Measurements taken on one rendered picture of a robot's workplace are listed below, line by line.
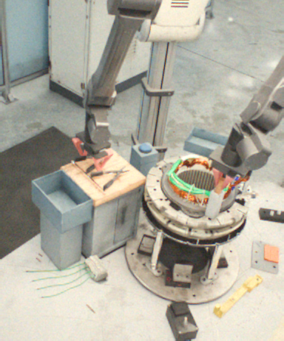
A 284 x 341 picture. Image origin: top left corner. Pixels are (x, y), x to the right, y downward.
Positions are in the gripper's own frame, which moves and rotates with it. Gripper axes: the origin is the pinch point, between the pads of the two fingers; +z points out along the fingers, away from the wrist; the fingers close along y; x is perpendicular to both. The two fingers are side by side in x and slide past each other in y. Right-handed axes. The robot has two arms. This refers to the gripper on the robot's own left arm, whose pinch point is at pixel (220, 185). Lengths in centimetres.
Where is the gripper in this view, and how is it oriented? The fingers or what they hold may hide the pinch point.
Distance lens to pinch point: 131.3
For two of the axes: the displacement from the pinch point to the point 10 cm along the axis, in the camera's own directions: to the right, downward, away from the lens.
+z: -2.0, 7.6, 6.2
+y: 8.3, 4.7, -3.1
